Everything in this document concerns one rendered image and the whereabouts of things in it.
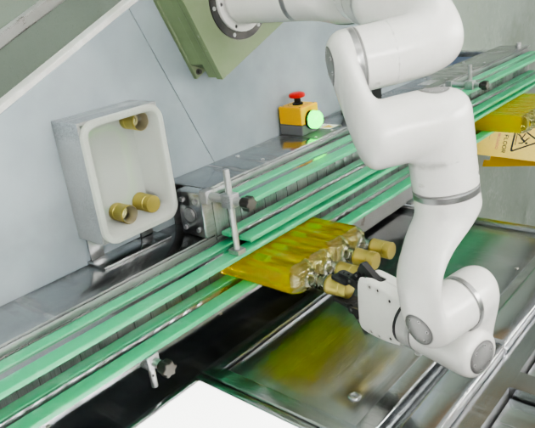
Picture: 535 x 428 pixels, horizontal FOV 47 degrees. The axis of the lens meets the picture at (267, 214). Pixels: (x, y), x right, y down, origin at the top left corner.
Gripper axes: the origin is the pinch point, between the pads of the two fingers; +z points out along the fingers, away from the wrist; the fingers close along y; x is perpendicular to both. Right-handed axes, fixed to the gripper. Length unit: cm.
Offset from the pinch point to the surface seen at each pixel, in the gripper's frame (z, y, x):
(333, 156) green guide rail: 28.0, 14.1, -22.2
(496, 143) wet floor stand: 181, -65, -292
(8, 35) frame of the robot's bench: 94, 46, 25
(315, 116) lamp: 40, 21, -28
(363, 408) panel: -13.3, -13.0, 8.8
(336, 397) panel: -8.3, -13.1, 10.1
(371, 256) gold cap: 3.8, 1.5, -9.9
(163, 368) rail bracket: 8.4, -5.7, 32.3
